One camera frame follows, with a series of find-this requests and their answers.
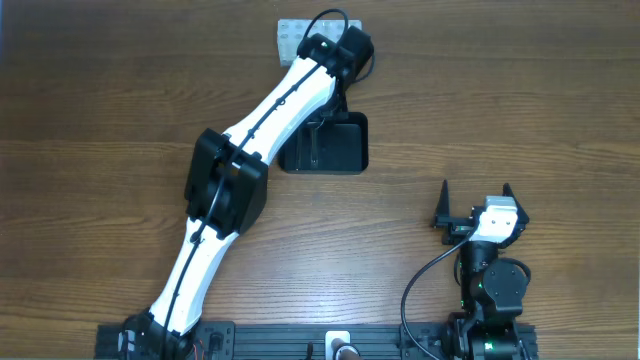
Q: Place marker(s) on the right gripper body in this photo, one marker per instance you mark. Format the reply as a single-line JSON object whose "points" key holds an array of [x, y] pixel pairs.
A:
{"points": [[457, 231]]}

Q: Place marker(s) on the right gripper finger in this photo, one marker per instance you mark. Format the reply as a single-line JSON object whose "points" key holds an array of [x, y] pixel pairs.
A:
{"points": [[521, 212], [443, 210]]}

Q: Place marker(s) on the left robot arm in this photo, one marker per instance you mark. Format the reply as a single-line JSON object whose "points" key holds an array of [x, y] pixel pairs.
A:
{"points": [[295, 105]]}

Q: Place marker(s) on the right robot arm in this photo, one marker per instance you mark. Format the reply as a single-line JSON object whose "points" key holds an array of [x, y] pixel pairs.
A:
{"points": [[495, 285]]}

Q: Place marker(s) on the black tray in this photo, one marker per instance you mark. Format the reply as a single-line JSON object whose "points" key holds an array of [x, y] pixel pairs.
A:
{"points": [[345, 150]]}

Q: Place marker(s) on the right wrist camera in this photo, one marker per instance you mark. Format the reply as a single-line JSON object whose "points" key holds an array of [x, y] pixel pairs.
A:
{"points": [[495, 220]]}

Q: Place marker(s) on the mounting rail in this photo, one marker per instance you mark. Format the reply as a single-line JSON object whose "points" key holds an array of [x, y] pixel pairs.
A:
{"points": [[280, 342]]}

